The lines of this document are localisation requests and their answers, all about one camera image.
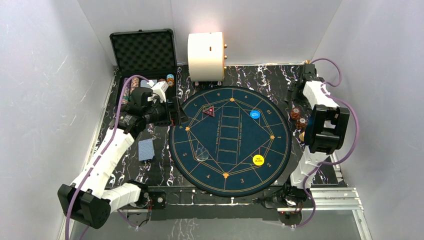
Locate red poker chip stack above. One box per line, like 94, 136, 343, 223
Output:
290, 107, 301, 120

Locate brown poker chip stack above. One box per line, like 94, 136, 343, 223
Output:
295, 117, 308, 130

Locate clear dealer button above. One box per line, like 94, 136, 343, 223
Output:
194, 146, 210, 162

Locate blue small blind button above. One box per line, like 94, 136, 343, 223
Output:
249, 110, 261, 120

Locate yellow big blind button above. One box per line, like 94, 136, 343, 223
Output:
252, 154, 265, 166

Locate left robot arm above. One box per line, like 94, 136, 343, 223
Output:
57, 87, 188, 229

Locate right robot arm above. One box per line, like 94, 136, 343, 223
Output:
258, 61, 353, 211

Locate red triangular all-in marker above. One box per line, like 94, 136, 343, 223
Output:
203, 106, 215, 118

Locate card deck in case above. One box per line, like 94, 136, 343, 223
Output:
139, 79, 157, 89

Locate purple chip row in case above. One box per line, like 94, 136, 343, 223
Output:
120, 78, 131, 105

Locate orange blue chip stack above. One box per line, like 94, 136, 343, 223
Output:
166, 74, 175, 87

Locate blue playing card deck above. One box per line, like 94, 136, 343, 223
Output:
138, 138, 155, 162

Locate pink green chip row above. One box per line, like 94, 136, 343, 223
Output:
129, 77, 140, 95

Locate yellow poker chip stack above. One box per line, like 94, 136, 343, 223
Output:
299, 132, 305, 142

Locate round blue poker mat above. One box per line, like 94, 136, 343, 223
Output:
168, 86, 292, 198

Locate black chip carrying case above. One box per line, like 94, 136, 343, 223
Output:
109, 28, 177, 104

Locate white cylindrical device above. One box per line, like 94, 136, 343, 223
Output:
187, 32, 226, 85

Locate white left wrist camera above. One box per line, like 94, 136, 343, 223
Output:
147, 80, 169, 103

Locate aluminium frame rail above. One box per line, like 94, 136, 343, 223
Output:
299, 62, 373, 240

